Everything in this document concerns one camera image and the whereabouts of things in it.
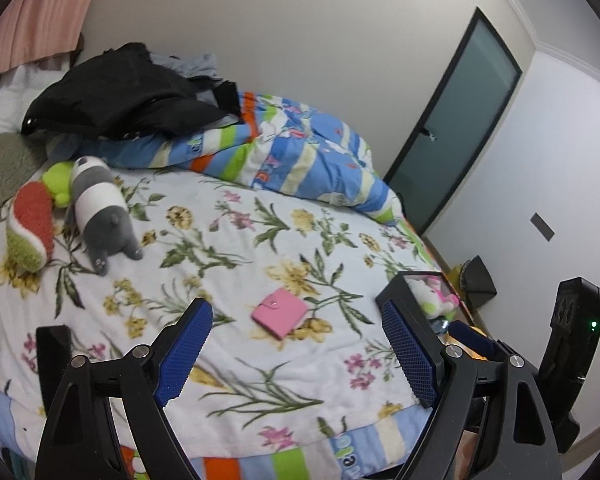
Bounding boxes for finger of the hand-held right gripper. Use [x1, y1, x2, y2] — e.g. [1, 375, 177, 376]
[447, 321, 541, 376]

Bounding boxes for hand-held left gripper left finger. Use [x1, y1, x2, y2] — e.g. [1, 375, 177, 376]
[34, 297, 214, 480]

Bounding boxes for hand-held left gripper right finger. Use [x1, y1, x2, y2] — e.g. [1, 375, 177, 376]
[381, 299, 563, 480]

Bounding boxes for black storage box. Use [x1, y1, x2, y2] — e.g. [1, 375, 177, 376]
[375, 270, 476, 356]

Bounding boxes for pink wallet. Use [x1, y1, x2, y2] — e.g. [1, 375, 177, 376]
[251, 287, 310, 341]

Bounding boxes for floral blanket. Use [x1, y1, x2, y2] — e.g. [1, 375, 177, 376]
[0, 165, 448, 461]

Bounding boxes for black wedge-shaped object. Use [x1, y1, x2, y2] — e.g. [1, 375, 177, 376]
[460, 255, 497, 311]

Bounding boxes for white pink green plush toy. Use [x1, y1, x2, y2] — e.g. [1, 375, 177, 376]
[407, 276, 461, 318]

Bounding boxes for yellow object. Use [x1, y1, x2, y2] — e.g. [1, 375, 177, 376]
[447, 260, 468, 291]

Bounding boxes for grey and white plush toy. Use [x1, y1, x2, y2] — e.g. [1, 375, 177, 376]
[64, 156, 145, 277]

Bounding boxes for watermelon plush toy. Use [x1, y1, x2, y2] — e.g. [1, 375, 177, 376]
[5, 182, 56, 273]

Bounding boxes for frosted glass door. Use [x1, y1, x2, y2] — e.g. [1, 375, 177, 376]
[382, 6, 524, 236]

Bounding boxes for green plush ball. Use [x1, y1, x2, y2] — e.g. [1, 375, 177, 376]
[41, 161, 76, 208]

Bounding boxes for striped printed quilt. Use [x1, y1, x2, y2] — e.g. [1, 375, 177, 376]
[45, 91, 403, 226]

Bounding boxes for olive green blanket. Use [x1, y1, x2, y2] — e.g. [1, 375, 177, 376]
[0, 132, 51, 223]

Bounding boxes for black jacket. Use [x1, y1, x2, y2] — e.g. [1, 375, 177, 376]
[21, 42, 242, 140]

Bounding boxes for grey garment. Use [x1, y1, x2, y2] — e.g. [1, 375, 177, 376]
[150, 52, 226, 83]

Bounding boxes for white pillow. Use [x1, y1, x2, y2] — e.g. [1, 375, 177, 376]
[0, 62, 56, 133]

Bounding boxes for pink curtain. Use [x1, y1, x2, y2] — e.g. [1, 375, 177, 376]
[0, 0, 111, 83]

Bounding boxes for grey wall plate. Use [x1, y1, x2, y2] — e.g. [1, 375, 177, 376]
[530, 212, 556, 241]

